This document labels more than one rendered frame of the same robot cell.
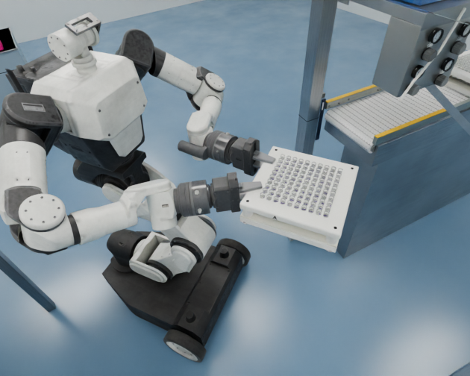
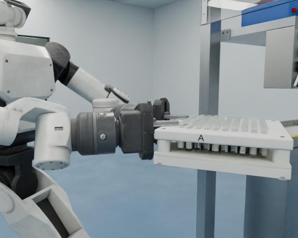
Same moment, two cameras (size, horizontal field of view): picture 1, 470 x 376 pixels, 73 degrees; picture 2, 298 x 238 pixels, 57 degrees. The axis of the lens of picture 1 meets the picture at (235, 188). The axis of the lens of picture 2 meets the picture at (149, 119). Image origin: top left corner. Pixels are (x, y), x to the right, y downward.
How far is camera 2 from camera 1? 0.49 m
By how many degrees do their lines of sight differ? 39
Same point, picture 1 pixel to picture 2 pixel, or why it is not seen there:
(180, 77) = (89, 85)
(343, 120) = not seen: hidden behind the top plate
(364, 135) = not seen: hidden behind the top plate
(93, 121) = not seen: outside the picture
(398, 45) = (279, 46)
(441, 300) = not seen: outside the picture
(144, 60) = (59, 61)
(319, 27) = (209, 58)
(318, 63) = (212, 88)
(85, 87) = not seen: outside the picture
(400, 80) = (289, 72)
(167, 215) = (59, 140)
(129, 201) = (13, 104)
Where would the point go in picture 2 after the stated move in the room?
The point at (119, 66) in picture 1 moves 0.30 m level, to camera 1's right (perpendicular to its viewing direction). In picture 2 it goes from (37, 47) to (135, 49)
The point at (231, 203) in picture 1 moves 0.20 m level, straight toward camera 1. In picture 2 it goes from (143, 137) to (161, 166)
